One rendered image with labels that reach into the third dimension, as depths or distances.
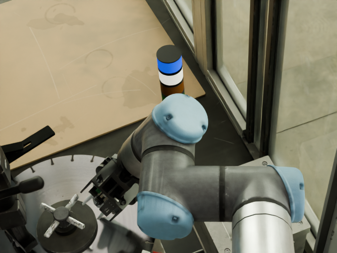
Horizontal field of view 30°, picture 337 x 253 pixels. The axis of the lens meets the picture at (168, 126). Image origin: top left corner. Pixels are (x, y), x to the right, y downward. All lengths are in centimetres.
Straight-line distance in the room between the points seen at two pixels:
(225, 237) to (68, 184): 32
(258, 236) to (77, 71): 104
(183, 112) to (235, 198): 14
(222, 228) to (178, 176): 39
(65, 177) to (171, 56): 32
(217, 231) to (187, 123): 39
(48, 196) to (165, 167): 44
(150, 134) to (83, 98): 77
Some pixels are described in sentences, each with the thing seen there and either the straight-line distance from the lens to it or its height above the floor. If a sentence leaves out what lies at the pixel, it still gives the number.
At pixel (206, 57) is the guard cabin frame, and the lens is 157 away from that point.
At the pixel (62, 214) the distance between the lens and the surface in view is 114.
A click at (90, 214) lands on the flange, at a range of 118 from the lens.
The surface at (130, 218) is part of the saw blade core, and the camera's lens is 117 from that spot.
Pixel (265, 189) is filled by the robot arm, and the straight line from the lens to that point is 81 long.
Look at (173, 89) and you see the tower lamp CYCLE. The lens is 117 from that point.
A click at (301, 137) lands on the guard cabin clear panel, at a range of 120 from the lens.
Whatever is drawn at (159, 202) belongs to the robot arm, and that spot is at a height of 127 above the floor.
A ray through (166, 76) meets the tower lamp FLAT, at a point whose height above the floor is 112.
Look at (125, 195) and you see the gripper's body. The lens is 102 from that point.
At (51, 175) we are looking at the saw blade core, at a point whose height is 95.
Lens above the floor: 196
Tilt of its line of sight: 52 degrees down
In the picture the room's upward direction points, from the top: 7 degrees counter-clockwise
